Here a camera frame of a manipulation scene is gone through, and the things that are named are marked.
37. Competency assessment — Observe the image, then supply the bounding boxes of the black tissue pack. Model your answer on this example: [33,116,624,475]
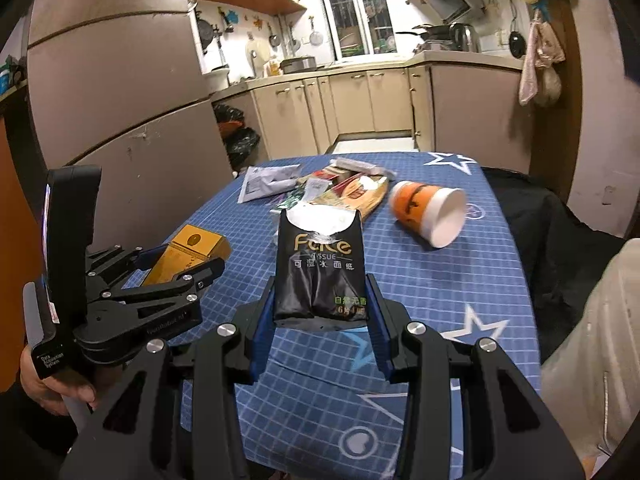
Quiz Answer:
[274,207,368,333]

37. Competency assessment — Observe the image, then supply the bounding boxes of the white round cutting board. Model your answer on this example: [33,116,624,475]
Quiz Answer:
[245,39,271,77]

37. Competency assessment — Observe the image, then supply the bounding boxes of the person's left hand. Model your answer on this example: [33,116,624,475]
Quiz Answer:
[20,345,98,417]

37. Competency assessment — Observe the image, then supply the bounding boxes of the black trash bags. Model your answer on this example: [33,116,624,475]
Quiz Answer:
[214,104,261,171]

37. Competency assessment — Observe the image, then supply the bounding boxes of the black cloth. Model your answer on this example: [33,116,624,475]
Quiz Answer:
[482,167,626,361]

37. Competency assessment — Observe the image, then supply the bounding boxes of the hanging pink cloth bags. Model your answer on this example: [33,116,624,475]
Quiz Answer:
[519,10,566,107]

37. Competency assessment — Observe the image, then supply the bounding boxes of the beige kitchen base cabinets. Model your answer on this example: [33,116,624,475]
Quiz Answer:
[210,57,533,173]

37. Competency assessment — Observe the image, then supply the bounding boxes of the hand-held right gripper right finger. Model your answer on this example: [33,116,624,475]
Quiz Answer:
[365,274,586,480]

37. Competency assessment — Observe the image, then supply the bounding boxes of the beige refrigerator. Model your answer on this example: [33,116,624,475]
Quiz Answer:
[25,0,238,281]

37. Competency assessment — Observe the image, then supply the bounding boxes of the orange wooden board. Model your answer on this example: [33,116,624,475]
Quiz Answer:
[0,90,51,391]

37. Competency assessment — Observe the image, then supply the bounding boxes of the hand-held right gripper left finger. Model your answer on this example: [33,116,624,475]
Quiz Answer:
[59,285,277,480]

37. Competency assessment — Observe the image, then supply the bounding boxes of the green patterned wrapper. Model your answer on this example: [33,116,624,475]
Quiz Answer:
[270,191,307,213]

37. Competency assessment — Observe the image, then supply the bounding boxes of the yellow cigarette box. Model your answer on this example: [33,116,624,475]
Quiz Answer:
[142,224,232,286]

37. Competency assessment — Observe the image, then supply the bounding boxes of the red and yellow snack box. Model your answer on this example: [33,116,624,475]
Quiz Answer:
[307,172,391,223]

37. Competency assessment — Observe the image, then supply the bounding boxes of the grey white plastic package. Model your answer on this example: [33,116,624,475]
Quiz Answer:
[237,162,303,204]

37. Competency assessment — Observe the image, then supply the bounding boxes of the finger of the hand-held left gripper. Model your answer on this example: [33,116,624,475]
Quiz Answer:
[117,257,227,311]
[85,244,173,283]

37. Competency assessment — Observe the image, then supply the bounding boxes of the kitchen window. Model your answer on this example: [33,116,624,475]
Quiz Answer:
[315,0,401,58]

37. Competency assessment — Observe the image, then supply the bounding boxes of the brown wooden door frame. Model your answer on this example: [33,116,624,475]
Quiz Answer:
[545,0,631,241]

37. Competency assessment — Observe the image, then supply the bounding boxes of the white medicine box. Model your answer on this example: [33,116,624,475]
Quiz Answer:
[330,157,388,177]

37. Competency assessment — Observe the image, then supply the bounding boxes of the steel rice cooker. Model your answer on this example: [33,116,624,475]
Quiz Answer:
[279,56,318,75]

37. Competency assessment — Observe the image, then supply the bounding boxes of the black wok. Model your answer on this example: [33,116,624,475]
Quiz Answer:
[395,24,451,41]

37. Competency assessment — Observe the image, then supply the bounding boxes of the person's beige clothing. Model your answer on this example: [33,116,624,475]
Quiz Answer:
[540,237,640,466]

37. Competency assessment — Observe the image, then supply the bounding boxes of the steel kettle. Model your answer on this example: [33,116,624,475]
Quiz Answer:
[449,22,482,53]

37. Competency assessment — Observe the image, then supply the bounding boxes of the orange paper cup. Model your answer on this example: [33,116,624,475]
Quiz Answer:
[389,181,468,249]

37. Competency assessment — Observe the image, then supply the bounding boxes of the hanging black frying pan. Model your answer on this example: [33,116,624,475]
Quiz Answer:
[507,5,525,58]

